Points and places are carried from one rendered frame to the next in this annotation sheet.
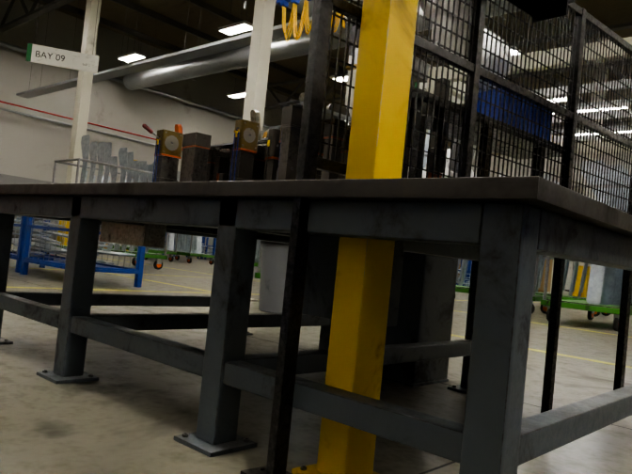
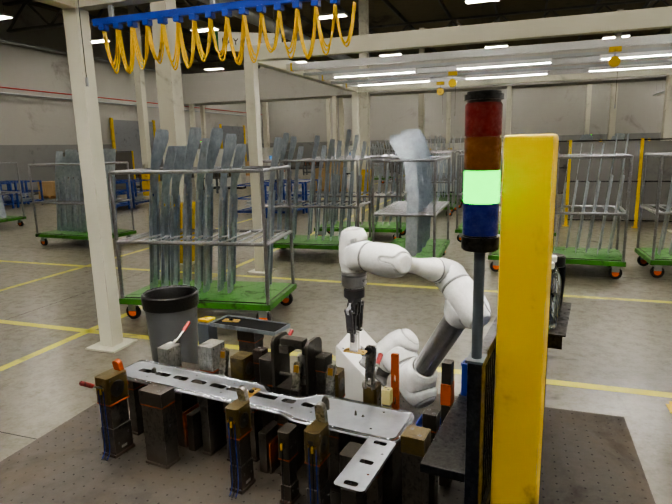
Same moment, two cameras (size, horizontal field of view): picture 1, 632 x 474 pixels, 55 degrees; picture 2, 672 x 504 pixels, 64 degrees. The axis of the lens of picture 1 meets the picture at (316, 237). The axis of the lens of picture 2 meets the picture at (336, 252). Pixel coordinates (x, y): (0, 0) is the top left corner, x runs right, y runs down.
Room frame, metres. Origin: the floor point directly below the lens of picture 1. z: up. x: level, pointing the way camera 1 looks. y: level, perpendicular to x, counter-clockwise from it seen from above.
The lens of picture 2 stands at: (0.59, 0.70, 1.99)
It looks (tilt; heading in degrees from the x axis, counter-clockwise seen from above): 11 degrees down; 337
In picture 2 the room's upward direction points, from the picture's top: 1 degrees counter-clockwise
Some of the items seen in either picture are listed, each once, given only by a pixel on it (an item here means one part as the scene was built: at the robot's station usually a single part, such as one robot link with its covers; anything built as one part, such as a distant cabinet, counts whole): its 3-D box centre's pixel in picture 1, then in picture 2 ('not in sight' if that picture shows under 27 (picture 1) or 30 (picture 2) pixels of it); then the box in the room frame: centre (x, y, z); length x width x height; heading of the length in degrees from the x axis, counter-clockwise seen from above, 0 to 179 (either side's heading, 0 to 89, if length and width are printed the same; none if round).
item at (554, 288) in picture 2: not in sight; (547, 294); (1.78, -0.50, 1.53); 0.07 x 0.07 x 0.20
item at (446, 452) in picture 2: (476, 130); (484, 409); (2.07, -0.51, 1.01); 0.90 x 0.22 x 0.03; 131
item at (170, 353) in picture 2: not in sight; (173, 379); (3.18, 0.48, 0.88); 0.12 x 0.07 x 0.36; 131
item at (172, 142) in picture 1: (164, 168); (112, 414); (2.94, 0.77, 0.88); 0.14 x 0.09 x 0.36; 131
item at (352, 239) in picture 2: not in sight; (356, 249); (2.25, -0.08, 1.63); 0.13 x 0.11 x 0.16; 18
